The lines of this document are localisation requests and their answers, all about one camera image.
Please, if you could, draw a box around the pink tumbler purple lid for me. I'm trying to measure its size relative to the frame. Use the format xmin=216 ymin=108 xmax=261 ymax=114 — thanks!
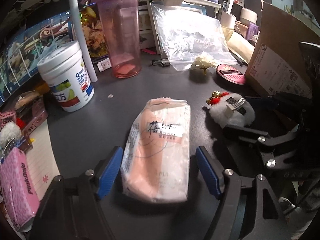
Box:
xmin=91 ymin=0 xmax=141 ymax=79

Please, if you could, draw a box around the white plastic jar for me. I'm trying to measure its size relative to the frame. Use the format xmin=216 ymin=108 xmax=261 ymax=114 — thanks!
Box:
xmin=37 ymin=41 xmax=94 ymax=112

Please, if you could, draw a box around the white wire rack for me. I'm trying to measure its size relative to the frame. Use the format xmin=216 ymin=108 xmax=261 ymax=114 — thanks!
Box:
xmin=0 ymin=0 xmax=98 ymax=106

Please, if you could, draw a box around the white mini drawer unit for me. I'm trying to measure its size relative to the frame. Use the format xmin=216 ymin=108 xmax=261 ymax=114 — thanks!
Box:
xmin=138 ymin=1 xmax=160 ymax=55

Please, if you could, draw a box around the white fabric flower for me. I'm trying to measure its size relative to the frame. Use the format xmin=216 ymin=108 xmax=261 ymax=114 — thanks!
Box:
xmin=189 ymin=57 xmax=217 ymax=75

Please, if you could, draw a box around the white desk lamp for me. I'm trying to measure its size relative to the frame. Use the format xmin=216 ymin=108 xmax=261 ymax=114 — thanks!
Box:
xmin=220 ymin=0 xmax=273 ymax=30

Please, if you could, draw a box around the pink tissue pack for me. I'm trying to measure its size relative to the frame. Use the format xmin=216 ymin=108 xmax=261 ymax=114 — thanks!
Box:
xmin=1 ymin=147 xmax=40 ymax=230

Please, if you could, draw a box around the clear plastic zip bag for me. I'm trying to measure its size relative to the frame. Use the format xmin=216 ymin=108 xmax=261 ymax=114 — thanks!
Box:
xmin=151 ymin=3 xmax=238 ymax=71

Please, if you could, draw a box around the pink sock package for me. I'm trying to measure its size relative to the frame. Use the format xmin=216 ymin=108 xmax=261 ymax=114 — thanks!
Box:
xmin=120 ymin=98 xmax=191 ymax=204

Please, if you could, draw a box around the cardboard box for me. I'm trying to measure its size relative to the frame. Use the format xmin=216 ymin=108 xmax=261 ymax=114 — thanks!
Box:
xmin=245 ymin=2 xmax=319 ymax=98

